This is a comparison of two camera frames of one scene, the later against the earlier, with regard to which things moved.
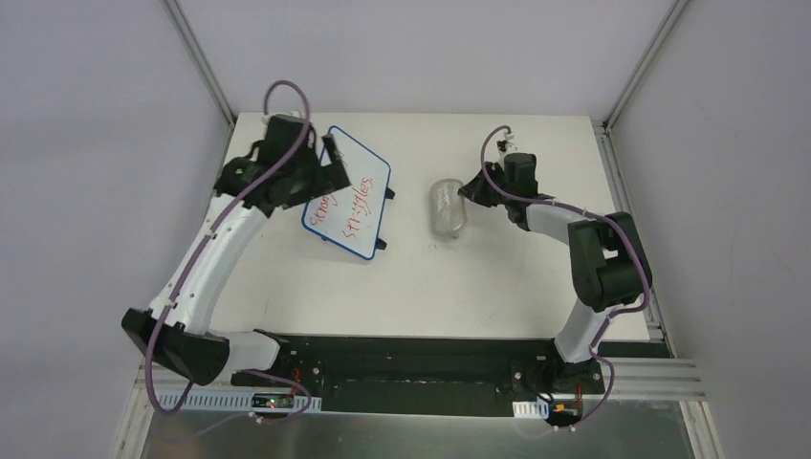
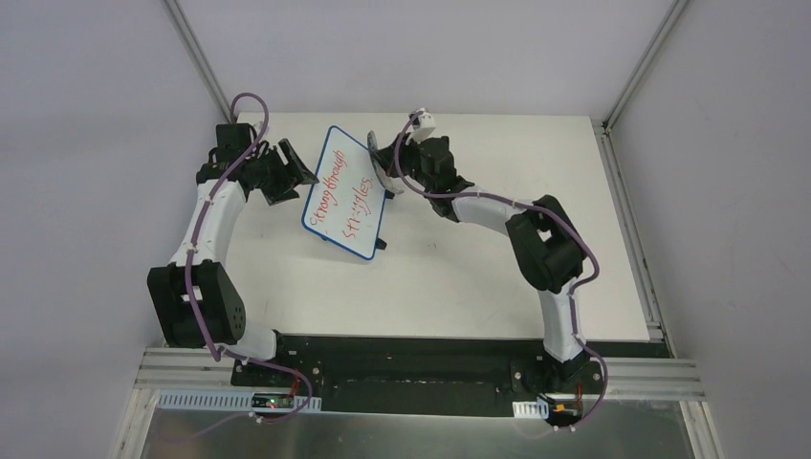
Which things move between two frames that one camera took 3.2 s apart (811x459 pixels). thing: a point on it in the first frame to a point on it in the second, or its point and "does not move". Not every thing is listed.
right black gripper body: (483, 187) to (393, 162)
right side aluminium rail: (626, 200) does not move
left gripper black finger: (334, 176) to (299, 173)
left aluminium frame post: (184, 30) does not move
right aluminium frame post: (646, 63) does not move
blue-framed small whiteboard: (350, 219) does not move
